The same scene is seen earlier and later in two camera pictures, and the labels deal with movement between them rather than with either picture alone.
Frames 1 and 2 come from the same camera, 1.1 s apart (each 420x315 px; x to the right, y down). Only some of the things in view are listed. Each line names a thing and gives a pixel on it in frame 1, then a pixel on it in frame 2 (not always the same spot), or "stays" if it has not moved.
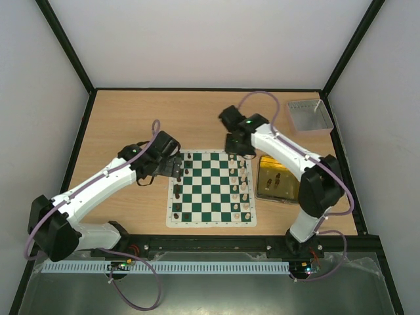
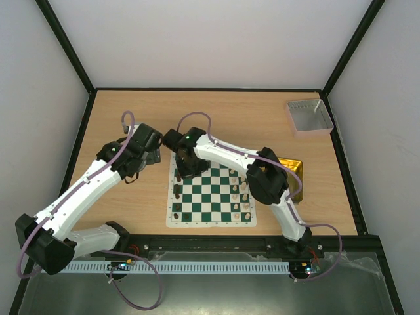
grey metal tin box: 309,117 stays
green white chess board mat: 215,189 stays
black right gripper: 237,145 to 192,167
